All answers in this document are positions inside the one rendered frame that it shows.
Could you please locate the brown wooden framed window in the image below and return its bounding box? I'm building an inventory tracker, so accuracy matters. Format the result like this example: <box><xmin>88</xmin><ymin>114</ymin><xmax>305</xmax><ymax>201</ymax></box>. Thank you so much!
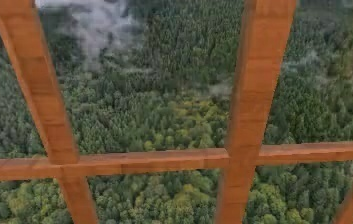
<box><xmin>0</xmin><ymin>0</ymin><xmax>353</xmax><ymax>224</ymax></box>

